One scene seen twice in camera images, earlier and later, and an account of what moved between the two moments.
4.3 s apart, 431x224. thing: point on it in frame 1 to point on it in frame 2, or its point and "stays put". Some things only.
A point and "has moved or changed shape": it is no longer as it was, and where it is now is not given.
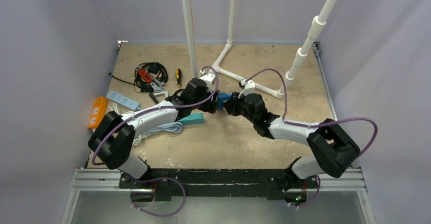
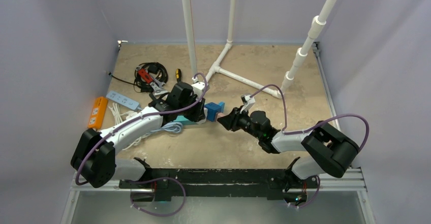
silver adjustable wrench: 157,90 stays put
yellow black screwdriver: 178,75 stays put
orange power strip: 98,110 stays put
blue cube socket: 223,96 has moved or changed shape
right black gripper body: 236,104 to 236,119
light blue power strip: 124,100 stays put
